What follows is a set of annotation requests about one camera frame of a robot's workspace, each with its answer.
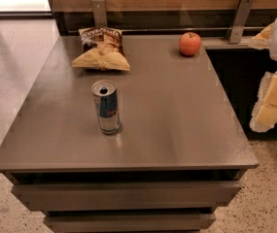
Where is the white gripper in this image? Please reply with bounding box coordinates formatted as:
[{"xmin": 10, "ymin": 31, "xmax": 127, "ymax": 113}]
[{"xmin": 248, "ymin": 18, "xmax": 277, "ymax": 133}]

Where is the red apple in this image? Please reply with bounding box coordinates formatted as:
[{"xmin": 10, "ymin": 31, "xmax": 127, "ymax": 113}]
[{"xmin": 179, "ymin": 32, "xmax": 201, "ymax": 56}]

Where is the blue silver redbull can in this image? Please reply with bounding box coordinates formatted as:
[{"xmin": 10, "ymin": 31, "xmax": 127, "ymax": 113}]
[{"xmin": 91, "ymin": 80, "xmax": 121, "ymax": 135}]

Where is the upper grey drawer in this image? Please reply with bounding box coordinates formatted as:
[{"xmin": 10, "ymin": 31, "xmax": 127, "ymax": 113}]
[{"xmin": 13, "ymin": 182, "xmax": 240, "ymax": 212}]

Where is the grey drawer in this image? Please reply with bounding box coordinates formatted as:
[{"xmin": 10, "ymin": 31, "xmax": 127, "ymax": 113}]
[
  {"xmin": 13, "ymin": 182, "xmax": 240, "ymax": 212},
  {"xmin": 44, "ymin": 214, "xmax": 216, "ymax": 233}
]

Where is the yellow brown chip bag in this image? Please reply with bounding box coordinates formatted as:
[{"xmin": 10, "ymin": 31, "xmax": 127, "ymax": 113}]
[{"xmin": 72, "ymin": 27, "xmax": 130, "ymax": 72}]

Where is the lower grey drawer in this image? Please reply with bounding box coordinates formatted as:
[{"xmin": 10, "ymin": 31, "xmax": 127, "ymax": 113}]
[{"xmin": 44, "ymin": 214, "xmax": 216, "ymax": 233}]

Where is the right metal wall bracket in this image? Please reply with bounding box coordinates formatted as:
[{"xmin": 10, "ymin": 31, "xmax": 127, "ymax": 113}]
[{"xmin": 226, "ymin": 0, "xmax": 255, "ymax": 44}]

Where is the metal wall bracket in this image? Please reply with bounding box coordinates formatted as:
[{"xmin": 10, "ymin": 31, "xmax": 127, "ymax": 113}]
[
  {"xmin": 91, "ymin": 0, "xmax": 108, "ymax": 27},
  {"xmin": 226, "ymin": 0, "xmax": 255, "ymax": 44}
]

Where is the left metal wall bracket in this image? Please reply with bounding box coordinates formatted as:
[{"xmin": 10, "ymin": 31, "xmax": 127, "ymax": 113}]
[{"xmin": 91, "ymin": 0, "xmax": 108, "ymax": 27}]

